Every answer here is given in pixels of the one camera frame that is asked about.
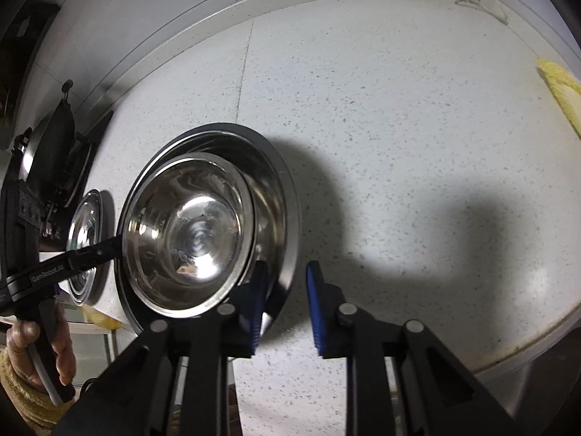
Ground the steel wok lid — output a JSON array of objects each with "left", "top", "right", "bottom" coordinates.
[{"left": 11, "top": 128, "right": 50, "bottom": 191}]

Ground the person's left forearm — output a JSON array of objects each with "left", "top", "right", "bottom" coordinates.
[{"left": 0, "top": 350, "right": 73, "bottom": 430}]

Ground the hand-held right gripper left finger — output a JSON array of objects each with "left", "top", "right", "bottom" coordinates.
[{"left": 57, "top": 261, "right": 271, "bottom": 436}]

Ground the black glass gas stove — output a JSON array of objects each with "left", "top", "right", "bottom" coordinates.
[{"left": 41, "top": 110, "right": 114, "bottom": 250}]

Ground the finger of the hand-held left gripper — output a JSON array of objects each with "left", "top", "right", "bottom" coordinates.
[{"left": 66, "top": 234, "right": 124, "bottom": 279}]

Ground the black wok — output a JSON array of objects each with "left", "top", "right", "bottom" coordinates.
[{"left": 27, "top": 81, "right": 98, "bottom": 210}]

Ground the large steel bowl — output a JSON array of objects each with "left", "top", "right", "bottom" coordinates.
[{"left": 113, "top": 122, "right": 302, "bottom": 334}]

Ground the yellow cloth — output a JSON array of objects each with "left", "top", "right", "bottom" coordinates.
[{"left": 537, "top": 57, "right": 581, "bottom": 139}]

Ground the person's left hand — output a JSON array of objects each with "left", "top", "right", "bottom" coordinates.
[{"left": 7, "top": 302, "right": 77, "bottom": 387}]

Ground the small steel bowl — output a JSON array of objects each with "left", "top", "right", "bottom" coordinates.
[{"left": 122, "top": 152, "right": 259, "bottom": 316}]

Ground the patterned steel plate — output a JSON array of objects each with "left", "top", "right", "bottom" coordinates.
[{"left": 66, "top": 189, "right": 114, "bottom": 306}]

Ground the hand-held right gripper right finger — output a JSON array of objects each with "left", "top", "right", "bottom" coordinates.
[{"left": 305, "top": 261, "right": 513, "bottom": 436}]

